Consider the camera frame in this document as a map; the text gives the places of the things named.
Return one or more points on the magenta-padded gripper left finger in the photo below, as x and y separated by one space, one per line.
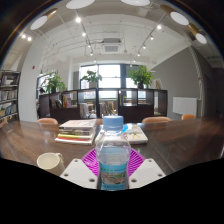
76 171

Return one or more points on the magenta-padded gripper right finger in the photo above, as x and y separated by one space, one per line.
146 171

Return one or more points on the clear blue-capped water bottle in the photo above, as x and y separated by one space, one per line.
113 156

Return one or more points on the cream ceramic cup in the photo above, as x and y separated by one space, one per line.
48 161

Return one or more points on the flat white book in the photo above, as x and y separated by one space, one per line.
136 133

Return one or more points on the stack of books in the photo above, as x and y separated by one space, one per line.
76 131

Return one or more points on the orange chairs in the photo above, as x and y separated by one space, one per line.
47 120

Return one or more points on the dark low shelf unit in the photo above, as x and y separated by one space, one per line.
70 113

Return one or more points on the person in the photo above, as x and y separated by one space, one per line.
41 90

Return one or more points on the bushy green potted plant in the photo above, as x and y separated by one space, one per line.
55 82

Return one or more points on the small green potted plant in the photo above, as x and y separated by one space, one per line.
92 77

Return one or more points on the tall green potted plant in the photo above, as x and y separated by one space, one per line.
141 75

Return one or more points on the tall dark bookshelf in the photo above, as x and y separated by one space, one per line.
8 96

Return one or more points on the ceiling air conditioner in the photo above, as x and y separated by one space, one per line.
111 47

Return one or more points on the round ceiling lights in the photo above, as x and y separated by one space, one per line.
80 3

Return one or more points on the white wall radiator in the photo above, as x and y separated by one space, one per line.
185 106

